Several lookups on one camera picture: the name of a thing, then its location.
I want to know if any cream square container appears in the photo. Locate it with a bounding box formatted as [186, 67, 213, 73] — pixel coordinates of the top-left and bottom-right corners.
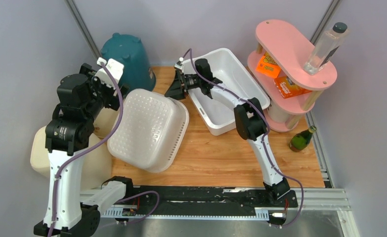
[30, 127, 112, 191]

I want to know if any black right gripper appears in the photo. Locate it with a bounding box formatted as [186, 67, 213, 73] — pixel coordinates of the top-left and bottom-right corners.
[166, 69, 204, 101]

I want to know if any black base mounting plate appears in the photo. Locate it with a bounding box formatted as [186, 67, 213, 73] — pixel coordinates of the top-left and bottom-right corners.
[104, 186, 299, 218]

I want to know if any green glass bottle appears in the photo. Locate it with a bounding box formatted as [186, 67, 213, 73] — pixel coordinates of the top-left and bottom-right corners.
[289, 125, 317, 152]

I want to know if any white plastic tub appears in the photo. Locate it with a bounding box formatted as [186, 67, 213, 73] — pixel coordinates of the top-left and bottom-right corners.
[188, 48, 270, 136]

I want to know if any orange snack box upper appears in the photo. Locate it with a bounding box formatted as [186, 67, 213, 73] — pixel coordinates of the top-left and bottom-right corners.
[256, 52, 281, 79]

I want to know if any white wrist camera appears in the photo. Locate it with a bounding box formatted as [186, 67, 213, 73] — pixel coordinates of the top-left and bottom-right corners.
[94, 57, 124, 87]
[174, 57, 184, 74]

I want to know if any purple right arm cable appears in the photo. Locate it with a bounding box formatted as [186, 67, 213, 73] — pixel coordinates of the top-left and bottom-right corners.
[182, 48, 304, 228]

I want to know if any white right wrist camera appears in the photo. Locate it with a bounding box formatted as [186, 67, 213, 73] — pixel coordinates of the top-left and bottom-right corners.
[174, 57, 184, 74]

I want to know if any cream large bucket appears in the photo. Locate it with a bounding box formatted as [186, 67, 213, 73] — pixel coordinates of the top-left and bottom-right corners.
[93, 108, 119, 138]

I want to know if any pink two-tier shelf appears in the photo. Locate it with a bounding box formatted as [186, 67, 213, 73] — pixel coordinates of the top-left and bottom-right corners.
[247, 19, 337, 132]

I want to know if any orange snack box lower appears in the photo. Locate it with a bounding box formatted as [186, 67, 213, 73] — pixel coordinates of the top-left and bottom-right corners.
[274, 76, 311, 99]

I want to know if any clear bottle black cap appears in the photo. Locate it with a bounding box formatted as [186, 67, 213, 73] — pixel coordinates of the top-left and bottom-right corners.
[303, 22, 349, 75]

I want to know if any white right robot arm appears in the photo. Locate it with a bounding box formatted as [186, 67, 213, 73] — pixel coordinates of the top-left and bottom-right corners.
[165, 58, 290, 206]

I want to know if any orange snack box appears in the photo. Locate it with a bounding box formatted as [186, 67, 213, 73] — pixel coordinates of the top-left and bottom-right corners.
[274, 76, 311, 99]
[256, 52, 281, 79]

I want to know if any teal plastic bucket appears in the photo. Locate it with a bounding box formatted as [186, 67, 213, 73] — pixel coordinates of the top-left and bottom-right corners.
[100, 33, 156, 91]

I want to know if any aluminium frame rail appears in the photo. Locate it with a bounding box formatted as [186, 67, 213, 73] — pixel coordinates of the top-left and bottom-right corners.
[43, 183, 361, 237]

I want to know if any translucent white perforated basket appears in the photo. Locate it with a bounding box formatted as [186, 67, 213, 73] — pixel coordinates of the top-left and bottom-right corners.
[107, 89, 189, 173]

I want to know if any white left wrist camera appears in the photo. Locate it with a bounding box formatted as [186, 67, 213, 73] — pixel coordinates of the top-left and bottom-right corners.
[94, 57, 124, 87]

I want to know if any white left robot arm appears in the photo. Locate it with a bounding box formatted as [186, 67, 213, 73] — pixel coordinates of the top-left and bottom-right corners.
[33, 58, 135, 237]

